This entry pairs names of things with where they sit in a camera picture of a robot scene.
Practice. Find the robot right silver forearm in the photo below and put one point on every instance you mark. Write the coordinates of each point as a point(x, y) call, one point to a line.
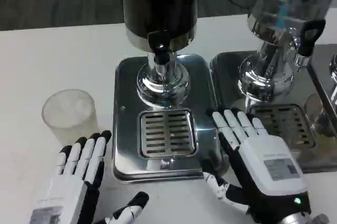
point(297, 220)

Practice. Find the drink dispenser with dark tank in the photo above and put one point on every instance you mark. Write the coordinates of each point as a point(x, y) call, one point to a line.
point(160, 5)

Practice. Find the steel drip tray grid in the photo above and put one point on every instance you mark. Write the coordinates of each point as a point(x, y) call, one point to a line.
point(287, 124)
point(168, 134)

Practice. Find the drink dispenser with clear tank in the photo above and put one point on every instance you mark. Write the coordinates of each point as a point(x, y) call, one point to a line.
point(273, 23)

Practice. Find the clear ribbed glass cup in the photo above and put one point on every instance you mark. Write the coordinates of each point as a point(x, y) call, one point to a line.
point(69, 118)

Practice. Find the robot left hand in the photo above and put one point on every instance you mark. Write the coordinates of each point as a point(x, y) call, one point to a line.
point(76, 181)

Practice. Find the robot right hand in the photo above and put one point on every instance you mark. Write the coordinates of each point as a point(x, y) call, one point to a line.
point(266, 160)

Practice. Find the black dispenser tap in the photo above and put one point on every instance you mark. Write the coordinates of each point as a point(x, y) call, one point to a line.
point(159, 47)

